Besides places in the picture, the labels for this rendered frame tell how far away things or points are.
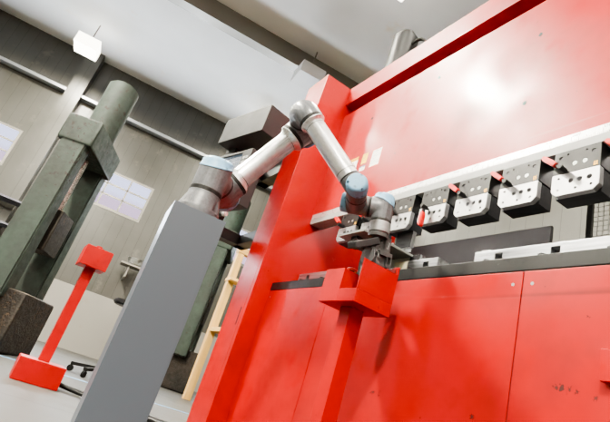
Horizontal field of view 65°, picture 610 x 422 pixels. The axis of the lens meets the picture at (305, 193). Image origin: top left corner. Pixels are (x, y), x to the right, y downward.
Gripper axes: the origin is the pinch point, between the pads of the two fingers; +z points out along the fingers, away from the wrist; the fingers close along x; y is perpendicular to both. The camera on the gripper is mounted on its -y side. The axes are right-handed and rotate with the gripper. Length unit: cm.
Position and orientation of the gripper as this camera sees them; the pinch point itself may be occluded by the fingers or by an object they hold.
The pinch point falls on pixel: (363, 287)
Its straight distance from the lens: 168.3
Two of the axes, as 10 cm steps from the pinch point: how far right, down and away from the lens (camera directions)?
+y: 8.0, 3.8, 4.6
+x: -5.5, 1.8, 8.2
